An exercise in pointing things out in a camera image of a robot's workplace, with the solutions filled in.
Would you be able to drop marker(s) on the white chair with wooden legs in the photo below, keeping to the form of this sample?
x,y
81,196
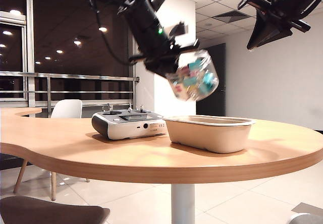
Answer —
x,y
66,109

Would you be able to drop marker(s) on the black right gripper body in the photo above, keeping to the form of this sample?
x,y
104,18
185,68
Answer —
x,y
275,9

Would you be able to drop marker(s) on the beige rectangular pulp bowl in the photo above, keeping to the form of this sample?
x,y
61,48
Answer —
x,y
209,138

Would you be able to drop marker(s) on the brown chair seat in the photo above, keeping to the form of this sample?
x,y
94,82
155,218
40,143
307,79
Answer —
x,y
50,212

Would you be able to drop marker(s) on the grey window frame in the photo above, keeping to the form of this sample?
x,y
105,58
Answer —
x,y
30,62

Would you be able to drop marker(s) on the ceiling air vent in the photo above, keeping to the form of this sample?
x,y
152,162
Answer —
x,y
227,16

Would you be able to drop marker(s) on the clear plastic jar of clips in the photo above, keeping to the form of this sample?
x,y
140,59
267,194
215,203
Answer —
x,y
196,77

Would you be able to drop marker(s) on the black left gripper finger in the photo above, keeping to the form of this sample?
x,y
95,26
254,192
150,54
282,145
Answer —
x,y
166,65

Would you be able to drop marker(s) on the white grey RC transmitter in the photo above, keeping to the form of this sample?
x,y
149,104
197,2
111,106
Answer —
x,y
126,129

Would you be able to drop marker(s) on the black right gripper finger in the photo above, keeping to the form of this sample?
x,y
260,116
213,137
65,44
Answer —
x,y
257,27
276,33

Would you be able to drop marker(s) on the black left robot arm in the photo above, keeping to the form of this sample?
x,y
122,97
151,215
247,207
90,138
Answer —
x,y
149,14

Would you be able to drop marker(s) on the grey upholstered chair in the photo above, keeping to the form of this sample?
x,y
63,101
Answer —
x,y
310,219

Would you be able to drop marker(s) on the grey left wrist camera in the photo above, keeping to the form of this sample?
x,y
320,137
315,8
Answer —
x,y
181,29

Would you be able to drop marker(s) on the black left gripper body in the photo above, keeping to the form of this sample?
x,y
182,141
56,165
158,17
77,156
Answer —
x,y
156,55

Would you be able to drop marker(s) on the steel window railing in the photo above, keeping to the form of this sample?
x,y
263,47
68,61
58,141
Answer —
x,y
75,77

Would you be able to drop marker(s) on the white table pedestal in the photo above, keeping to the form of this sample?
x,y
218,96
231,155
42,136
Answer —
x,y
183,203

